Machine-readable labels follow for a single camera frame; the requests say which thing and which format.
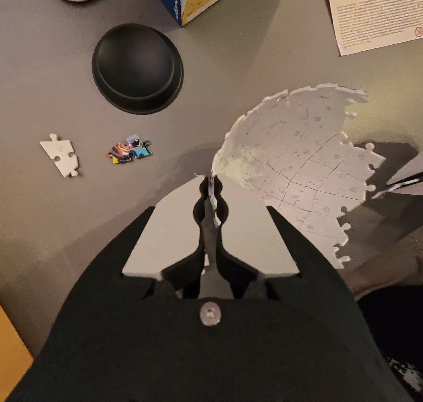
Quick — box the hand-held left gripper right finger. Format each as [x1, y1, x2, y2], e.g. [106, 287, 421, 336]
[212, 176, 300, 281]

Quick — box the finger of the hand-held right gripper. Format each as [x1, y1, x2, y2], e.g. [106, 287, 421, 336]
[370, 154, 423, 200]

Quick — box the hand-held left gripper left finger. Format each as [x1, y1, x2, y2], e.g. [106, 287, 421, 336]
[122, 176, 209, 281]

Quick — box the partly built puzzle ball shell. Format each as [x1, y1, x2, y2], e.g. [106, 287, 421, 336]
[211, 84, 386, 270]

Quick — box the colourful printed puzzle piece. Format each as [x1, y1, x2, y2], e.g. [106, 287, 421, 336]
[106, 135, 153, 165]

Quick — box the white puzzle piece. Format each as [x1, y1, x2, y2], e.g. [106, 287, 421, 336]
[39, 133, 80, 178]

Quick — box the black round ball stand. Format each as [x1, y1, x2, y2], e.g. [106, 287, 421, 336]
[92, 23, 184, 115]

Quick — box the white instruction sheet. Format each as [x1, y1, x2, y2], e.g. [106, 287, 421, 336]
[321, 0, 423, 57]

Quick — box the yellow box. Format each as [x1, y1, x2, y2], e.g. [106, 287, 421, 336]
[0, 304, 34, 402]

